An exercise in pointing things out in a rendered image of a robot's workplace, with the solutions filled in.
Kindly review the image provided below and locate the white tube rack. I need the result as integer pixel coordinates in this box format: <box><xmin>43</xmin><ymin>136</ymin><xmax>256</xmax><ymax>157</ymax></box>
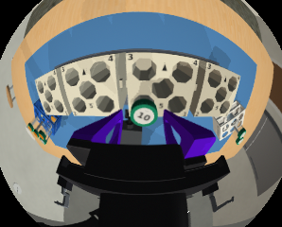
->
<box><xmin>212</xmin><ymin>100</ymin><xmax>245</xmax><ymax>140</ymax></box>

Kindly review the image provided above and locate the blue bench mat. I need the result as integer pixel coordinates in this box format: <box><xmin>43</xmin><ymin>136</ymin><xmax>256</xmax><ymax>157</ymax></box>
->
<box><xmin>25</xmin><ymin>11</ymin><xmax>257</xmax><ymax>154</ymax></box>

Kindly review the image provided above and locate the blue tube rack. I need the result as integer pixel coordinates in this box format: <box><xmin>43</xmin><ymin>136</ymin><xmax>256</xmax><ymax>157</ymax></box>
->
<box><xmin>33</xmin><ymin>99</ymin><xmax>62</xmax><ymax>136</ymax></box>

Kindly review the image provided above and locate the beige block with round holes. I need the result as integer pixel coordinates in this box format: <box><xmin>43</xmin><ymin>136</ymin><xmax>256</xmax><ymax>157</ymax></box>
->
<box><xmin>189</xmin><ymin>59</ymin><xmax>240</xmax><ymax>116</ymax></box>

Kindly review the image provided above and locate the beige bucket adapter with round holes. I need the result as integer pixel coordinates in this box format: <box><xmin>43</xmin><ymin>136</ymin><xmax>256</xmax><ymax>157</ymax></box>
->
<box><xmin>126</xmin><ymin>52</ymin><xmax>199</xmax><ymax>116</ymax></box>
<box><xmin>35</xmin><ymin>67</ymin><xmax>72</xmax><ymax>115</ymax></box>
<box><xmin>61</xmin><ymin>52</ymin><xmax>128</xmax><ymax>116</ymax></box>

